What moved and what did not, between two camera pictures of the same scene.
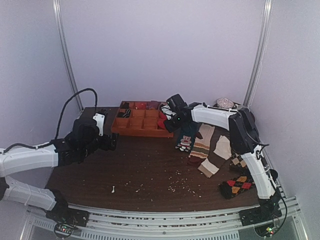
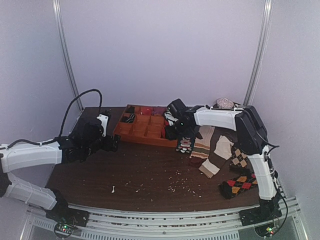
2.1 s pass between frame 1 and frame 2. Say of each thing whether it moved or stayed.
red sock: moved
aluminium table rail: stayed
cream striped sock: stayed
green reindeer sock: stayed
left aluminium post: stayed
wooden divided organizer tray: moved
